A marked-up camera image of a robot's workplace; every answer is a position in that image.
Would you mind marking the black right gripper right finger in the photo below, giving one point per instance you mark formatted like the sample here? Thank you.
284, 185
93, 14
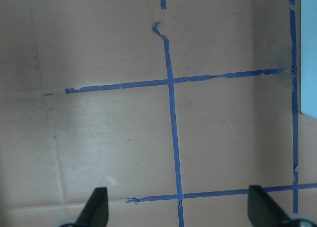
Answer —
263, 211

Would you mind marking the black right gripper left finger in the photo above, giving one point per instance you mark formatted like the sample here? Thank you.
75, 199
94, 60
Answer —
96, 212

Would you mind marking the light blue plastic bin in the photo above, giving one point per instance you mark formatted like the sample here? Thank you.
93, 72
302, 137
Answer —
309, 58

